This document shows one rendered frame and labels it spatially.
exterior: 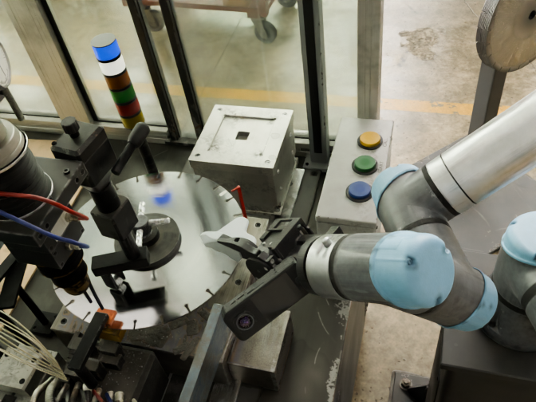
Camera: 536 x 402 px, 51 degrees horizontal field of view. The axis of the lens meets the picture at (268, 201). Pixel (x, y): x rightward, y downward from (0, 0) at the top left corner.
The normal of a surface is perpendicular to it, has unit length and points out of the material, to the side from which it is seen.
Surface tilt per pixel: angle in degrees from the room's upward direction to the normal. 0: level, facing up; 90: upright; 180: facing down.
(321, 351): 0
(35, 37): 90
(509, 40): 86
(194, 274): 0
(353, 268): 55
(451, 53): 0
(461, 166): 42
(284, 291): 60
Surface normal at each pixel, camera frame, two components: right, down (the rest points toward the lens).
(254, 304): 0.20, 0.25
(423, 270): 0.61, -0.06
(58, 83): -0.25, 0.73
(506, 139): -0.53, -0.09
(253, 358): -0.12, -0.67
